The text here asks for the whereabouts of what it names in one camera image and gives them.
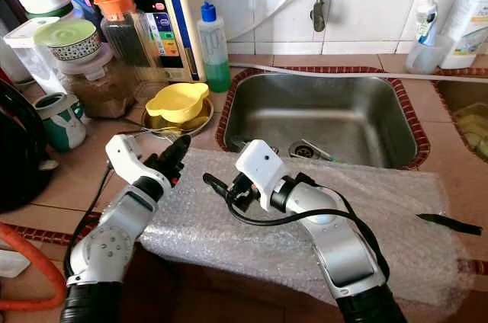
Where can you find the shiny steel bowl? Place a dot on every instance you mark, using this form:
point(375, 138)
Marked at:
point(202, 125)

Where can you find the yellow plastic bowl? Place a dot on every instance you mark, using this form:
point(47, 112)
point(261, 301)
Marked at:
point(177, 100)

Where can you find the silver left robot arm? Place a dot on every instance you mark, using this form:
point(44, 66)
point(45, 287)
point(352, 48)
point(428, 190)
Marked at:
point(122, 235)

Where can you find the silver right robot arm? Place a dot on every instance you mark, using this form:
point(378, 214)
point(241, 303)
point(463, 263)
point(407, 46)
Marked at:
point(343, 254)

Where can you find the black kitchen appliance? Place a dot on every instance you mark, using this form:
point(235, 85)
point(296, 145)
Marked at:
point(23, 155)

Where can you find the clear bubble wrap sheet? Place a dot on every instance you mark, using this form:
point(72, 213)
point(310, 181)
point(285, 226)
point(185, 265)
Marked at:
point(213, 247)

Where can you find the green soap bottle blue cap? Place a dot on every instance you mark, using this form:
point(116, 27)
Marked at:
point(213, 68)

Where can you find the glass jar pink lid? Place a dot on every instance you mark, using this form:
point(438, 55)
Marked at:
point(95, 94)

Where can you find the green and white mug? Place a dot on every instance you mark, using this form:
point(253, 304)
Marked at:
point(61, 121)

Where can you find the glass jar orange lid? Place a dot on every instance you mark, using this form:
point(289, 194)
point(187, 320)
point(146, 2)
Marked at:
point(122, 41)

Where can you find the thin white counter pipe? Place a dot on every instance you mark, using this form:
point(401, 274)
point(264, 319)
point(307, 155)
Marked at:
point(351, 69)

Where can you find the beige water ionizer machine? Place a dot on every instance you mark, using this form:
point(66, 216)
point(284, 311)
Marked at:
point(179, 3)

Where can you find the patterned bowl green lid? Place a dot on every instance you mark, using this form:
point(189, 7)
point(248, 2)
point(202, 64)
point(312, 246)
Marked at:
point(67, 38)

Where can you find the clear box white lid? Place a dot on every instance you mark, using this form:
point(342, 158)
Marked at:
point(27, 56)

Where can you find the white plastic box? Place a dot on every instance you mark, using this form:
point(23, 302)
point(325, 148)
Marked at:
point(14, 263)

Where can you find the clear plastic cup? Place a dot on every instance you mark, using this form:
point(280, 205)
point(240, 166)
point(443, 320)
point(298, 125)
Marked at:
point(425, 56)

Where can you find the black tape strip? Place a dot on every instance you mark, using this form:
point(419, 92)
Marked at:
point(450, 223)

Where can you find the white toothpaste tube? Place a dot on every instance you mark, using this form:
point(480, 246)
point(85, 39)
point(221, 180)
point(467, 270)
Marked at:
point(426, 11)

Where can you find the clear plastic food container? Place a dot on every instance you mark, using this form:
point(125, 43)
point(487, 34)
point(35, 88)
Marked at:
point(474, 129)

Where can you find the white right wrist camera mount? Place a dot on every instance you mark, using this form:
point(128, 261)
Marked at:
point(263, 171)

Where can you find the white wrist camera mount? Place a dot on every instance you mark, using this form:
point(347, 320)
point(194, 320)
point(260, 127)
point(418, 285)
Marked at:
point(130, 157)
point(263, 171)

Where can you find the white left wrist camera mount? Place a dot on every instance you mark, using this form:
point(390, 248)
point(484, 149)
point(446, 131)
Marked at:
point(130, 157)

